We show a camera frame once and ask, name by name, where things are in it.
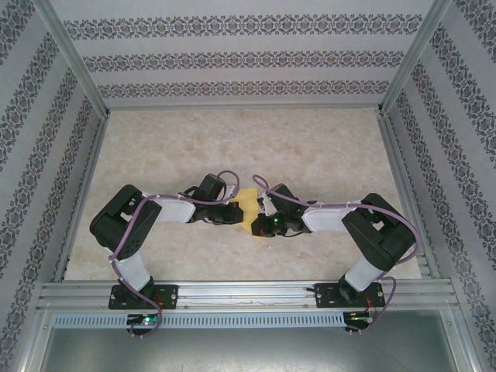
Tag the yellow paper sheet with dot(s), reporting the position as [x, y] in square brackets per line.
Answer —
[248, 205]

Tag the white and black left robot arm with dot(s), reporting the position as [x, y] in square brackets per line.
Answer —
[174, 211]

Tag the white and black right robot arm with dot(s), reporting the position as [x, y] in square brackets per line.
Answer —
[325, 219]

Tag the grey metal sheet panel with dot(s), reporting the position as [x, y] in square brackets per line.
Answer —
[248, 348]

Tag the right control board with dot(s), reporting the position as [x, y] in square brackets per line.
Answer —
[360, 317]

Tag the left control board green LED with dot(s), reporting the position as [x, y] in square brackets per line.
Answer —
[145, 319]

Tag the aluminium mounting rail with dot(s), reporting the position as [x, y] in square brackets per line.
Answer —
[248, 290]

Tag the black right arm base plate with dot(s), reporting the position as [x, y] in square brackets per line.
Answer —
[325, 298]

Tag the thin aluminium wall strip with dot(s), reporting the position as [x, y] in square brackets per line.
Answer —
[244, 107]

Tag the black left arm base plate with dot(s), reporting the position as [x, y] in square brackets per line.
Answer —
[170, 296]

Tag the aluminium table edge rail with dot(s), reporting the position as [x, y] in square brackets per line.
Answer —
[399, 166]
[87, 182]

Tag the aluminium frame post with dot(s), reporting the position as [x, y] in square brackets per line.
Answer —
[416, 58]
[73, 58]

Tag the aluminium frame bar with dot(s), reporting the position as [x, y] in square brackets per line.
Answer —
[463, 341]
[35, 341]

